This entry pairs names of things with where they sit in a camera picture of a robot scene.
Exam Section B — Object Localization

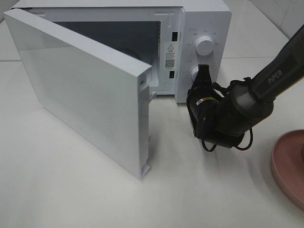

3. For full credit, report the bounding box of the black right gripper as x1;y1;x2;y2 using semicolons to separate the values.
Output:
186;64;226;138

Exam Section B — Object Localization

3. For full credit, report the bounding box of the white microwave door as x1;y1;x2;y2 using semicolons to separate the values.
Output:
4;9;151;178

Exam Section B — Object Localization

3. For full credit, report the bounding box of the pink round plate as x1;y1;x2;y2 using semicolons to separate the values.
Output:
270;129;304;210

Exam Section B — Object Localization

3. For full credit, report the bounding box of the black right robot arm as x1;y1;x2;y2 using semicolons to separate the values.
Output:
186;27;304;152

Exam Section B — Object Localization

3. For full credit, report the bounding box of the white lower microwave knob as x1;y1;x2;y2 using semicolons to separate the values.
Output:
190;65;201;82

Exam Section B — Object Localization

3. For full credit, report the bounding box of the white microwave knob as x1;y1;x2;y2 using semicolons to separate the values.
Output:
195;35;215;56
190;65;201;82

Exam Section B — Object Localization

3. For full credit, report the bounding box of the white upper microwave knob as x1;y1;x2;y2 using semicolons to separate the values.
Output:
195;35;215;56

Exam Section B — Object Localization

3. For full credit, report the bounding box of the white microwave oven body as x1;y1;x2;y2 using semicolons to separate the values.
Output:
14;0;231;103

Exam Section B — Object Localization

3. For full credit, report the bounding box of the glass microwave turntable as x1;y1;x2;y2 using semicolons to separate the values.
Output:
124;48;153;64

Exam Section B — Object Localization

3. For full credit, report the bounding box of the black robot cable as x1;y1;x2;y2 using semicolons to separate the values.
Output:
197;80;254;152

